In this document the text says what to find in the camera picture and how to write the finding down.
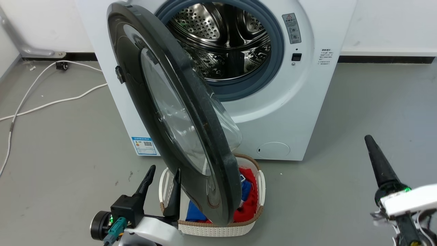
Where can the small black floor plug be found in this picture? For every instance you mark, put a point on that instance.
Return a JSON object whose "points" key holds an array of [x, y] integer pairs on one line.
{"points": [[62, 65]]}

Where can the blue garment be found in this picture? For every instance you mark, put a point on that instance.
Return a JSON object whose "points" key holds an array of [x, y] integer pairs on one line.
{"points": [[194, 213]]}

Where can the round white filter cover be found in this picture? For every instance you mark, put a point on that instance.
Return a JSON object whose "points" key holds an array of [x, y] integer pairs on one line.
{"points": [[273, 150]]}

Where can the white woven laundry basket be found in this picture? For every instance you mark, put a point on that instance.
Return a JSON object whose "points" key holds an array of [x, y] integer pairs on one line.
{"points": [[211, 229]]}

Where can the dark round washing machine door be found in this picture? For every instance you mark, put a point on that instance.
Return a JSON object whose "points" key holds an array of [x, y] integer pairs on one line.
{"points": [[212, 143]]}

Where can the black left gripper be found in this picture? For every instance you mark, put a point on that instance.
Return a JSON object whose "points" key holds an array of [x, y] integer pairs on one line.
{"points": [[126, 210]]}

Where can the red garment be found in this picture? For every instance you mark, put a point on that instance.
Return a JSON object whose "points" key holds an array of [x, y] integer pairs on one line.
{"points": [[251, 201]]}

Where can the black door lock socket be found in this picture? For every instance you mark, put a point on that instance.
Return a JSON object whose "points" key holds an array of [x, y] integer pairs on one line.
{"points": [[296, 57]]}

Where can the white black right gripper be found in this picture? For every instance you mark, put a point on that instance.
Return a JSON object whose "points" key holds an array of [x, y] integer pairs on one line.
{"points": [[409, 200]]}

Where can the white front-load washing machine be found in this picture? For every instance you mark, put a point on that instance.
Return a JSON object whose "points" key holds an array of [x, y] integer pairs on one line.
{"points": [[290, 112]]}

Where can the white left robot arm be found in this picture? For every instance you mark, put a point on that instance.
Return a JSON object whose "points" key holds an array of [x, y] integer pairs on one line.
{"points": [[153, 234]]}

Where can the blue white energy label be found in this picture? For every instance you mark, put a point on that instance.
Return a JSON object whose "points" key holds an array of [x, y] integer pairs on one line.
{"points": [[144, 146]]}

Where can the grey warning sticker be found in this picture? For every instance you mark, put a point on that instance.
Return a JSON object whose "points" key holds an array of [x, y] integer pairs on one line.
{"points": [[292, 29]]}

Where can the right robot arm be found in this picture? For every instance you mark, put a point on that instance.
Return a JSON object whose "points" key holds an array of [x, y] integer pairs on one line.
{"points": [[408, 230]]}

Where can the small white text sticker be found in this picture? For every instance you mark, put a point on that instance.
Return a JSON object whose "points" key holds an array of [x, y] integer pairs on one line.
{"points": [[325, 57]]}

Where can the perforated steel washer drum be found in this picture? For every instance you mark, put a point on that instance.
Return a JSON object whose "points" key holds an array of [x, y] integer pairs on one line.
{"points": [[218, 24]]}

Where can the grey metal pipe bracket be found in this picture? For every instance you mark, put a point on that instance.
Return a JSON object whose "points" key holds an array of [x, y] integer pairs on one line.
{"points": [[17, 41]]}

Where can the grey-blue rubber door gasket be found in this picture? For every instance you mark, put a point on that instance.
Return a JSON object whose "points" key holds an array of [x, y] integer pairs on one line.
{"points": [[277, 51]]}

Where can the black door latch hook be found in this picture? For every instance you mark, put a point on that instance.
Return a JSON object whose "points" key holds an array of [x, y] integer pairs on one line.
{"points": [[119, 74]]}

